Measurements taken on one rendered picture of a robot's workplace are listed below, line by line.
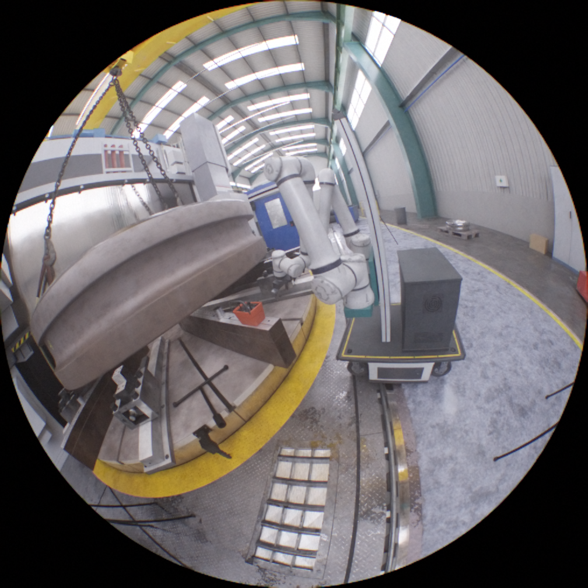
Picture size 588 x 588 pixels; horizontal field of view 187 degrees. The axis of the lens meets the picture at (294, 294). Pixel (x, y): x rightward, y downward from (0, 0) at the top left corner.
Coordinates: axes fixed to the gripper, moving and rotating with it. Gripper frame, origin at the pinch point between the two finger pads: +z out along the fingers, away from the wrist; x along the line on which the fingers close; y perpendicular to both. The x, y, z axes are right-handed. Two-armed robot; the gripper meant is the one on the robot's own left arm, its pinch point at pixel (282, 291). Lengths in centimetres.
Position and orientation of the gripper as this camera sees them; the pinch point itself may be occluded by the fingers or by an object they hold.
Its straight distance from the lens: 133.0
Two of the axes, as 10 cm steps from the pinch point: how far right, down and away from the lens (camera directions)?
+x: -5.2, 5.9, -6.1
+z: 0.2, 7.3, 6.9
